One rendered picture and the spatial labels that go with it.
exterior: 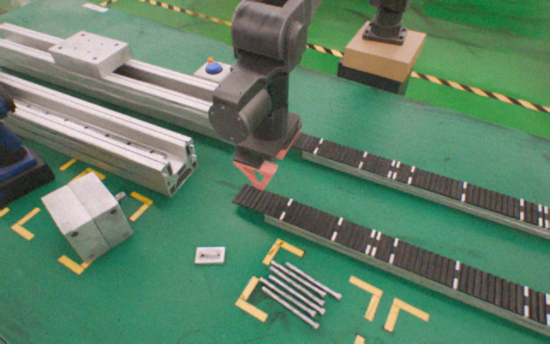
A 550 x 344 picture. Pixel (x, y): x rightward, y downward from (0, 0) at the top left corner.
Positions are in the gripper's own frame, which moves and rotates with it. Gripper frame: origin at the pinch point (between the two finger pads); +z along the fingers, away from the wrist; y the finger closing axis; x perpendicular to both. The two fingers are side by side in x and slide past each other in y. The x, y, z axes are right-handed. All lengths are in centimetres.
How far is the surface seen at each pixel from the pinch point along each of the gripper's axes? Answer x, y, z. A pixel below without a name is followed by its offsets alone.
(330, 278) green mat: 14.8, 7.6, 13.3
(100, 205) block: -23.8, 15.9, 3.8
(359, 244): 17.7, 1.3, 10.1
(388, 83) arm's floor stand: 11, -59, 16
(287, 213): 3.8, 0.5, 10.0
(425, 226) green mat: 28.1, -9.7, 13.2
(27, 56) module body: -80, -16, 6
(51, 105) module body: -58, -4, 7
